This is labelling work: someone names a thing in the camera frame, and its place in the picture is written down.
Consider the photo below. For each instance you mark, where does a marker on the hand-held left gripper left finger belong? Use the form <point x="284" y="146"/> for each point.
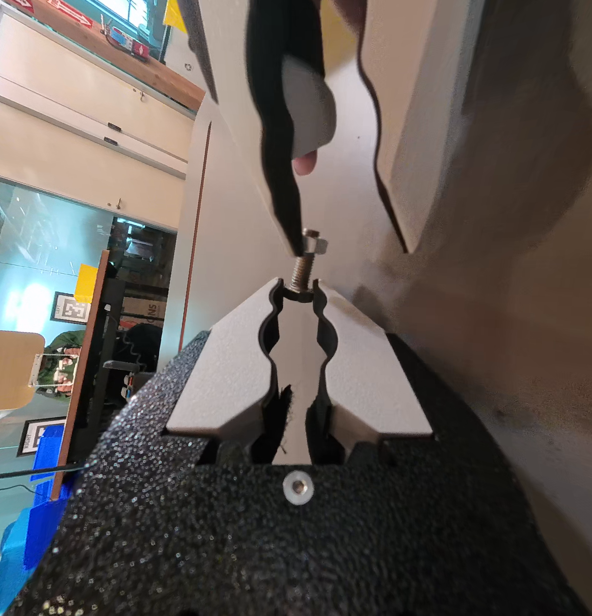
<point x="219" y="380"/>

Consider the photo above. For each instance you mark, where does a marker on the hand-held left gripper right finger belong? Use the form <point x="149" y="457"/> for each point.
<point x="373" y="380"/>

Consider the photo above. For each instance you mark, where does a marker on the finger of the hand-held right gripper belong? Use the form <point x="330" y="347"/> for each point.
<point x="421" y="96"/>
<point x="275" y="207"/>

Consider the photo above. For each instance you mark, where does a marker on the steel hex nut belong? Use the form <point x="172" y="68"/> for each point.
<point x="317" y="246"/>

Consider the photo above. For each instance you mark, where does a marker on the steel bolt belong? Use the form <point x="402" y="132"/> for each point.
<point x="300" y="272"/>

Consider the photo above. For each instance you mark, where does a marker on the person's right hand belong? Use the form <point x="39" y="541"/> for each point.
<point x="305" y="166"/>

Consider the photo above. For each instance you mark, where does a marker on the black chair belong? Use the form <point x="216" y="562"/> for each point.
<point x="144" y="346"/>

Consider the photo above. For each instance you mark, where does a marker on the white recycling bin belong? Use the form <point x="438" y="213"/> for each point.
<point x="187" y="77"/>

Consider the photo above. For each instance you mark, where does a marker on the brown wooden desk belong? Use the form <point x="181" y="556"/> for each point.
<point x="78" y="385"/>

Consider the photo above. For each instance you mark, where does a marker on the yellow paper note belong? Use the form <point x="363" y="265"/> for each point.
<point x="90" y="284"/>

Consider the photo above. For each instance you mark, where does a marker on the yellow plastic bin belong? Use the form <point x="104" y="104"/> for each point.
<point x="173" y="19"/>

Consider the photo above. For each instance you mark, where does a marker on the framed marker card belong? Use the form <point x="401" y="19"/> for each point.
<point x="72" y="308"/>
<point x="36" y="438"/>

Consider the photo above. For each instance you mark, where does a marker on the red fire extinguisher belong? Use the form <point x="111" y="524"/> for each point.
<point x="132" y="45"/>

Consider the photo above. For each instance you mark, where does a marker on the tan wooden board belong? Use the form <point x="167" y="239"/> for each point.
<point x="14" y="370"/>

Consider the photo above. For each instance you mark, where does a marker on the large grid window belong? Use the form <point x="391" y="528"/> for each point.
<point x="127" y="12"/>

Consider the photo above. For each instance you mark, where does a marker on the red arrow sign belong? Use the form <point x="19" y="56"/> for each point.
<point x="26" y="5"/>
<point x="69" y="10"/>

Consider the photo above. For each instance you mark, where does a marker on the blue plastic bin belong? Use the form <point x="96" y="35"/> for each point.
<point x="16" y="553"/>

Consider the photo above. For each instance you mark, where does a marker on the wooden wall beam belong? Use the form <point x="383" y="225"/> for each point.
<point x="156" y="77"/>

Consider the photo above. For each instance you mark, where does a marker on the cream wall cabinet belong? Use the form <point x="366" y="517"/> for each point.
<point x="60" y="120"/>

